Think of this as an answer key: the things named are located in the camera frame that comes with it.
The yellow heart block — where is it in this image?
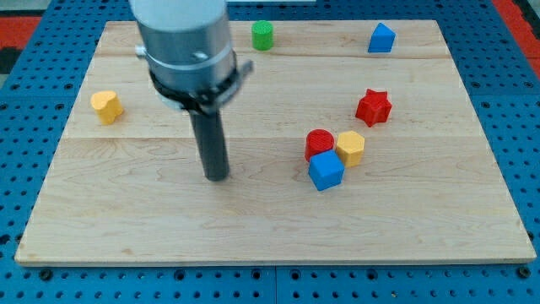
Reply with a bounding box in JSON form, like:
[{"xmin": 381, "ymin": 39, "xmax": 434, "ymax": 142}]
[{"xmin": 90, "ymin": 90, "xmax": 123, "ymax": 125}]

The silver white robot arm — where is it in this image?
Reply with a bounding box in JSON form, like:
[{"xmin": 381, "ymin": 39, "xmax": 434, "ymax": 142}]
[{"xmin": 129, "ymin": 0, "xmax": 238, "ymax": 113}]

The black clamp ring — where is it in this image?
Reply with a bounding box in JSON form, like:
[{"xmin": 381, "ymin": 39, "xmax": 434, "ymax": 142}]
[{"xmin": 148, "ymin": 58, "xmax": 255, "ymax": 116}]

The yellow hexagon block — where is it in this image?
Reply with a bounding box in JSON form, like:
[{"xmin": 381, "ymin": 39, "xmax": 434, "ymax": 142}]
[{"xmin": 335, "ymin": 131, "xmax": 365, "ymax": 168}]

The light wooden board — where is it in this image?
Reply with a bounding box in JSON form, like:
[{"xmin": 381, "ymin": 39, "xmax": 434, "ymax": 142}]
[{"xmin": 15, "ymin": 20, "xmax": 537, "ymax": 267}]

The red cylinder block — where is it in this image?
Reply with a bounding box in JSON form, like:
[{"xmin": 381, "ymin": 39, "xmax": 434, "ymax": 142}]
[{"xmin": 304, "ymin": 128, "xmax": 334, "ymax": 162}]

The green cylinder block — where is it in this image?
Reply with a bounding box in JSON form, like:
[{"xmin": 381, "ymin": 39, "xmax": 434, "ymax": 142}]
[{"xmin": 251, "ymin": 20, "xmax": 273, "ymax": 51}]

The blue cube block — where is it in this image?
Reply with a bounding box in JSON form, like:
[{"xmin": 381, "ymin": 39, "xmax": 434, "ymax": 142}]
[{"xmin": 308, "ymin": 150, "xmax": 345, "ymax": 191}]

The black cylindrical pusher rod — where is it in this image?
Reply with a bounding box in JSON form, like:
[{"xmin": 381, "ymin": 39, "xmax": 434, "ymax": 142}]
[{"xmin": 189, "ymin": 111, "xmax": 230, "ymax": 182}]

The blue triangle block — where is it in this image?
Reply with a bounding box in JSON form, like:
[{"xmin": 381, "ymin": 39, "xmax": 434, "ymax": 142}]
[{"xmin": 368, "ymin": 23, "xmax": 396, "ymax": 53}]

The red star block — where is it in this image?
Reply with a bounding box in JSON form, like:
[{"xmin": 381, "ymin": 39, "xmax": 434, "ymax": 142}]
[{"xmin": 355, "ymin": 89, "xmax": 392, "ymax": 128}]

